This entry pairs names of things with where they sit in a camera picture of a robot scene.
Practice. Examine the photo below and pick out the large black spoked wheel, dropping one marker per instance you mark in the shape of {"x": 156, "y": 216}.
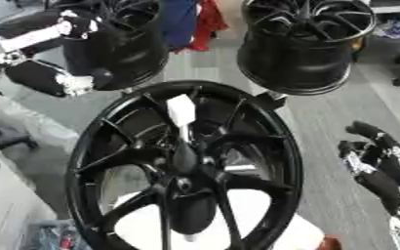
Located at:
{"x": 254, "y": 185}

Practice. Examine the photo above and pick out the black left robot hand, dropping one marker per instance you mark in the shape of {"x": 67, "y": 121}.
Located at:
{"x": 35, "y": 76}

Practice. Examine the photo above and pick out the blue hanging cloth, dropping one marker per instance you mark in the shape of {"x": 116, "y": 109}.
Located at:
{"x": 178, "y": 22}

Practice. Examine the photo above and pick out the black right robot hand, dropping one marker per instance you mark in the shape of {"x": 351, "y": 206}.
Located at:
{"x": 383, "y": 182}

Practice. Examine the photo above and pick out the white cabinet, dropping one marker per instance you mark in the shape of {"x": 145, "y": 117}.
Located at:
{"x": 7, "y": 208}

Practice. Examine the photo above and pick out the white wheel stand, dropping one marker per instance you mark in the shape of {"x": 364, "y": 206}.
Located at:
{"x": 144, "y": 228}

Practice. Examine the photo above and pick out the black wheel rim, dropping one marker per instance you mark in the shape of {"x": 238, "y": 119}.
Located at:
{"x": 300, "y": 62}
{"x": 132, "y": 52}

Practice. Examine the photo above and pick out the white pin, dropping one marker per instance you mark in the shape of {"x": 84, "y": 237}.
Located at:
{"x": 180, "y": 109}

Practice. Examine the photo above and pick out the small red object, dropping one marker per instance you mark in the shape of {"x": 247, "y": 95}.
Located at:
{"x": 330, "y": 244}

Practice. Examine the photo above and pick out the red hanging cloth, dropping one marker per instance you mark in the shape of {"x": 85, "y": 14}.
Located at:
{"x": 208, "y": 26}

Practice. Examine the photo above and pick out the bag of colourful items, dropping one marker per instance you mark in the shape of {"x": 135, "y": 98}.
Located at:
{"x": 55, "y": 236}

